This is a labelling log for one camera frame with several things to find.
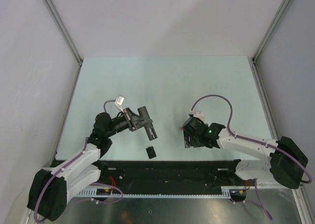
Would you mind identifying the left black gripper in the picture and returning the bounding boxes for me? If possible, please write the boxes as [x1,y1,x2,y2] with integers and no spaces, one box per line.
[106,107,152,137]

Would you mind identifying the black remote control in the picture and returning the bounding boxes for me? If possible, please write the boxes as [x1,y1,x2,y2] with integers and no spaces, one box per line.
[138,106,157,141]

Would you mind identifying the black battery cover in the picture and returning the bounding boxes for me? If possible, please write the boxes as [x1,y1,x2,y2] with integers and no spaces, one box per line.
[146,146,157,159]

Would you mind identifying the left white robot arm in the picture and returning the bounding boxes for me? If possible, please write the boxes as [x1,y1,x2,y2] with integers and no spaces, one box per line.
[27,106,157,224]

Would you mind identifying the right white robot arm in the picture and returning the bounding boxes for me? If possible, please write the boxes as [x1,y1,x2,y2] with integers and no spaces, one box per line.
[182,117,308,189]

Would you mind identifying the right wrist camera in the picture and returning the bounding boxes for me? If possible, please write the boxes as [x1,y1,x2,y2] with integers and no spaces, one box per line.
[189,110,205,122]

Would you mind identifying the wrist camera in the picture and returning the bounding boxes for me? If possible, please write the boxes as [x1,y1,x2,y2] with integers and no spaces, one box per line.
[114,95,125,112]
[189,110,205,122]

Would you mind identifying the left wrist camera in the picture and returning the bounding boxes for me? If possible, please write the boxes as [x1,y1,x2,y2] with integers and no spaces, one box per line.
[114,95,125,112]

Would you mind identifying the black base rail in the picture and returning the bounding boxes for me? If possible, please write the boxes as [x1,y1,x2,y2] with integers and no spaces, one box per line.
[94,160,254,194]

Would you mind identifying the white slotted cable duct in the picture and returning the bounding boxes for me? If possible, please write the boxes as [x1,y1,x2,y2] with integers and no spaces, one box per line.
[74,187,247,199]

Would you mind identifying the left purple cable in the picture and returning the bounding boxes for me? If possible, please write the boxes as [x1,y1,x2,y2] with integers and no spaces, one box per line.
[33,99,124,222]

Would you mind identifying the left aluminium frame post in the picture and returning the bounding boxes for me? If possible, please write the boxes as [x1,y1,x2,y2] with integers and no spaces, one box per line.
[43,0,83,66]

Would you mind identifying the aluminium frame post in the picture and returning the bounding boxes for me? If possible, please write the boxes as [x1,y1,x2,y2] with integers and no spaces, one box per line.
[252,0,294,64]
[43,0,83,66]

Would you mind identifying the right aluminium frame post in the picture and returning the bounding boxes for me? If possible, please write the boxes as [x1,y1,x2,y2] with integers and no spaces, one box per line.
[252,0,294,64]

